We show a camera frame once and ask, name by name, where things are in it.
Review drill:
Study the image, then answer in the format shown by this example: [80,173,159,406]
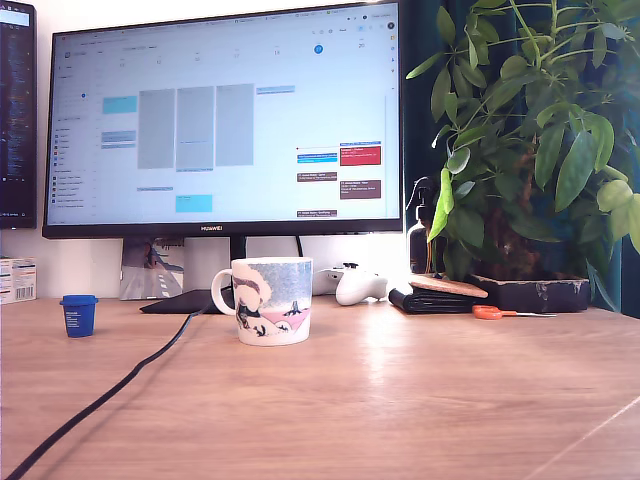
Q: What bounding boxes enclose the white illustrated coffee mug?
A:
[210,256,314,347]

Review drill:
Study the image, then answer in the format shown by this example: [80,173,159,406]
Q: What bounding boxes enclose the black cable on table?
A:
[0,308,206,480]

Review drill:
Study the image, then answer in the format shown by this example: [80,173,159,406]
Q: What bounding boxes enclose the round cork coaster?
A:
[408,273,489,300]

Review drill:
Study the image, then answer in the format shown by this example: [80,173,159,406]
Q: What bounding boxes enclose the black Huawei computer monitor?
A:
[42,0,405,240]

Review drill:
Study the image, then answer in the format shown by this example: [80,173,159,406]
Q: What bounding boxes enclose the white cardboard box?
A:
[0,256,38,305]

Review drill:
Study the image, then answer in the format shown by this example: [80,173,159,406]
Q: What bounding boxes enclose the white device behind mug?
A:
[311,267,346,296]

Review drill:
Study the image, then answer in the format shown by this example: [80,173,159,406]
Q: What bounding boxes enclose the blue coffee capsule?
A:
[59,294,100,339]

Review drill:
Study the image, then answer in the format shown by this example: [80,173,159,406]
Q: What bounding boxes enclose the white game controller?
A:
[334,261,389,307]

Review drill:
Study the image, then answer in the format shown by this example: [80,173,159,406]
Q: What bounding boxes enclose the leaning picture card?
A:
[119,237,186,301]

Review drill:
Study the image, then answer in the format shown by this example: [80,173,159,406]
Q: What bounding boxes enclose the dark spray bottle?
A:
[405,175,441,275]

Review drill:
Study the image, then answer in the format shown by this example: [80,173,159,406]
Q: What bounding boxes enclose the orange handled scissors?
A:
[471,304,558,321]

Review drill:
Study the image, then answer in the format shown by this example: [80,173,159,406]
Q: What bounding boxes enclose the green leafy houseplant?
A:
[405,0,640,311]

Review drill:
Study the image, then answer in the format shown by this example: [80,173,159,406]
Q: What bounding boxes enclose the black plant pot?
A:
[467,272,591,314]

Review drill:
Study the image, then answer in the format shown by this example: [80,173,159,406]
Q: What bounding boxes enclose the black monitor stand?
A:
[138,234,249,315]

